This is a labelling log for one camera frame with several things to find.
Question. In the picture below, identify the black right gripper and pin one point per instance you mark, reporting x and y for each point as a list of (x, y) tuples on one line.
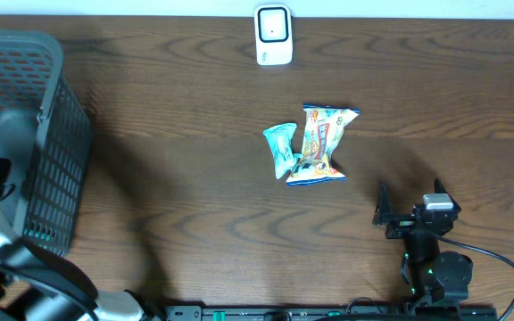
[(384, 210)]

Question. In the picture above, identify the large yellow snack bag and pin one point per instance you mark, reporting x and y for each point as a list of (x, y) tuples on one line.
[(323, 131)]

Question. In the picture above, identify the teal long snack packet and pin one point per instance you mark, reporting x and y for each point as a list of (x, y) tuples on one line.
[(279, 139)]

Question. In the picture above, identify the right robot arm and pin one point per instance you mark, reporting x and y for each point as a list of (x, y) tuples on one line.
[(438, 279)]

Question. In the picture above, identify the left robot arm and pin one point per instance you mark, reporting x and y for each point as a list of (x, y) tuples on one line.
[(36, 284)]

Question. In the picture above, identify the white barcode scanner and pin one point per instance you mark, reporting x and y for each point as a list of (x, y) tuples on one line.
[(273, 34)]

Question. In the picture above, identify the grey plastic mesh basket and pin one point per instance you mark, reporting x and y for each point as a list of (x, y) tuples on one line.
[(46, 135)]

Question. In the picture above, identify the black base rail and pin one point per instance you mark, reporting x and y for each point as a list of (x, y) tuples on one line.
[(357, 312)]

